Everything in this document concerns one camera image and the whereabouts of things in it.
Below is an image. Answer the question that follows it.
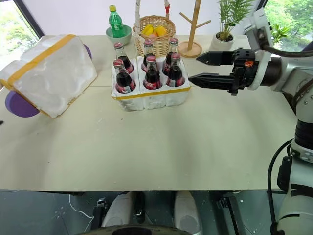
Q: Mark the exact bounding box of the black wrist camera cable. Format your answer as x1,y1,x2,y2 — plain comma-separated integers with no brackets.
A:
259,36,313,55

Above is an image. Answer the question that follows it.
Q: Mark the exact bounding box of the white robot leg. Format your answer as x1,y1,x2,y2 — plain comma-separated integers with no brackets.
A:
174,190,203,235
101,191,135,228

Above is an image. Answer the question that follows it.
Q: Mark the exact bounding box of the black bracket with silver clip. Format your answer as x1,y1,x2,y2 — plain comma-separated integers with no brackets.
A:
93,197,109,228

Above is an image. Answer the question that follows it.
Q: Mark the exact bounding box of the small green leafy plant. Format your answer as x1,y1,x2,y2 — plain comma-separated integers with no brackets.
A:
270,23,292,46

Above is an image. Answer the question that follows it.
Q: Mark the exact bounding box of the yellow fruit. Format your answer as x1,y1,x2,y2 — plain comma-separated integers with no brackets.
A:
142,24,155,36

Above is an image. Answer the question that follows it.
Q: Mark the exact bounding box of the white foam box yellow tape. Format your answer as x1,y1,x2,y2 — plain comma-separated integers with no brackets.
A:
0,34,98,119

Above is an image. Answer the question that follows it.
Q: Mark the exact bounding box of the green plant in white pot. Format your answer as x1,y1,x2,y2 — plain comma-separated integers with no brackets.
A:
210,0,255,52

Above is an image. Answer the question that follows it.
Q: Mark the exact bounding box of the wicker basket with handle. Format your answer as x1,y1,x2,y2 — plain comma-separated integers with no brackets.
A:
132,0,177,59

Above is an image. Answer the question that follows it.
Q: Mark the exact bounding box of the white right robot leg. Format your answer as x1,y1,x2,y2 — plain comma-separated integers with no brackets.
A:
174,190,203,235

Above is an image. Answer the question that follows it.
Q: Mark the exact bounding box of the wooden branch stand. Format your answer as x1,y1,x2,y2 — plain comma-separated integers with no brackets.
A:
177,0,212,59

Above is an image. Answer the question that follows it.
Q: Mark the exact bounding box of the green soda bottle yellow cap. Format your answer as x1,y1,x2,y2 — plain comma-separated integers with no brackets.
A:
108,4,126,39

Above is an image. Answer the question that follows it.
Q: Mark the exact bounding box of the white left robot leg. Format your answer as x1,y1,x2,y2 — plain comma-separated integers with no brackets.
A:
101,191,135,228

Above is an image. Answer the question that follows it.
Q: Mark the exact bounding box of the glass cola bottle red cap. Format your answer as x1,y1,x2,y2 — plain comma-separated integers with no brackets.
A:
113,42,135,74
112,59,137,94
141,39,157,71
162,37,182,76
142,54,163,91
165,53,186,88

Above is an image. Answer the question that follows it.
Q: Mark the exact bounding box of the white foam crate yellow tape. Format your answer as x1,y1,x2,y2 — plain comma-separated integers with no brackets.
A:
111,55,192,113

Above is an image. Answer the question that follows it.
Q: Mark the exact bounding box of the thin white floor cable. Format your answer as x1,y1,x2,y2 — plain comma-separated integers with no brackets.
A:
68,194,95,221

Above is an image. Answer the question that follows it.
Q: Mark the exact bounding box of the pale green bowl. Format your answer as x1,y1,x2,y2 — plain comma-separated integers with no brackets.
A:
105,24,133,46

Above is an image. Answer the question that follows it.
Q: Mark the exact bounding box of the black metal frame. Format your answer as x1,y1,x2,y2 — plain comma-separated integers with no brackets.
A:
216,195,242,235

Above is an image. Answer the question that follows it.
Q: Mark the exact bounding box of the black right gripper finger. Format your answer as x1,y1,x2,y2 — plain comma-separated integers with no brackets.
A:
196,50,235,67
188,72,235,92

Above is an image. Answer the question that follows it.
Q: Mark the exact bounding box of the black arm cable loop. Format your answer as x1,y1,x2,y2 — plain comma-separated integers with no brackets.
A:
267,138,295,235

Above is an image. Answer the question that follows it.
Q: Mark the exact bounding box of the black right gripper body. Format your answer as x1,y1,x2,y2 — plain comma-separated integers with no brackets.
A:
229,48,258,97

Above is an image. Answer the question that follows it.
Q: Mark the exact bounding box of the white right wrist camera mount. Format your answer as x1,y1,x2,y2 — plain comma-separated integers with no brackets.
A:
244,7,273,92

